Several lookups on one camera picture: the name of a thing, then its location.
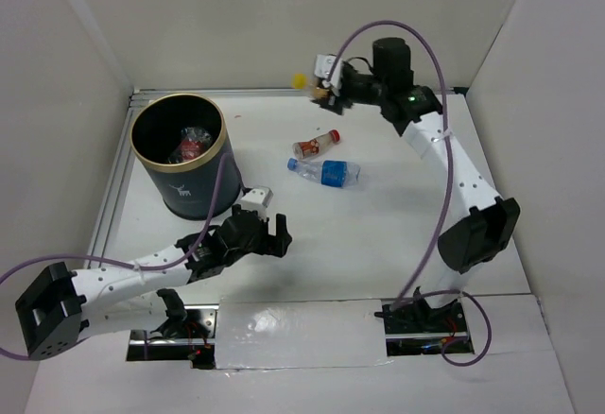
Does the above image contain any aluminium frame rail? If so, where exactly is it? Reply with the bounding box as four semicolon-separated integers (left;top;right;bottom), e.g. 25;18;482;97
90;90;443;268

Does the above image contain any yellow-label yellow-cap bottle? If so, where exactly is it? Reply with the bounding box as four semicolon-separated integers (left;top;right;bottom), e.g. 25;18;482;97
291;73;331;101

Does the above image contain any clear bottle red label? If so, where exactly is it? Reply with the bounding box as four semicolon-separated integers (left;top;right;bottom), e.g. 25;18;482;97
167;127;214;164

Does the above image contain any small red-cap drink bottle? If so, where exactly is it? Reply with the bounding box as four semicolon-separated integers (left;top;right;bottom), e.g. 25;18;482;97
292;129;340;160

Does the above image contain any clear bottle blue label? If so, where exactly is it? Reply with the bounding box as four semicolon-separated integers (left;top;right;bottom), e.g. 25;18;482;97
286;158;360;188

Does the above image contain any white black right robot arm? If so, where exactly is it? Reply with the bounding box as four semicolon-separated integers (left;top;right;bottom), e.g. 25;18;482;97
312;38;520;331

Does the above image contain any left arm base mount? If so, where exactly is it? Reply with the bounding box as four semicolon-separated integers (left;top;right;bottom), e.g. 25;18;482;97
126;304;218;370

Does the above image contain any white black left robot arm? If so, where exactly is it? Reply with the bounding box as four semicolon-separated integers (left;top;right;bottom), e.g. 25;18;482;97
15;205;292;361

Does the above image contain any dark blue gold-rimmed bin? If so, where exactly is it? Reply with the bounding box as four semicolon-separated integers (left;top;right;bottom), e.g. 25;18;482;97
130;94;243;220

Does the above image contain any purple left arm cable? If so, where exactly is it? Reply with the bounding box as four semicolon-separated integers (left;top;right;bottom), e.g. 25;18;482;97
0;152;250;361

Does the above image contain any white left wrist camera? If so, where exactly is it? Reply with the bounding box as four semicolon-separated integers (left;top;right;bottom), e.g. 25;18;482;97
238;186;273;220

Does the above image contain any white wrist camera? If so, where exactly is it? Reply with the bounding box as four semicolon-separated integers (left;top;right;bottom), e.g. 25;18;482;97
314;54;343;92
238;186;273;220

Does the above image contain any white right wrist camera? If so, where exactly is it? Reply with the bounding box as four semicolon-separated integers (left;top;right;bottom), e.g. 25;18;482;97
314;54;343;92

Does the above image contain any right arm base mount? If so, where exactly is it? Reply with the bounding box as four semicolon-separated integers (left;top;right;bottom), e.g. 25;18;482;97
373;300;474;357

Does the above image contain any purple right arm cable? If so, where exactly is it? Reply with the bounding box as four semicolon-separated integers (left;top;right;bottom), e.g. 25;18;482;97
330;20;493;368

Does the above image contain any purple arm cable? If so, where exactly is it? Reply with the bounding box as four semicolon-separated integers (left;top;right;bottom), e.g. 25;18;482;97
330;20;493;368
0;152;250;361

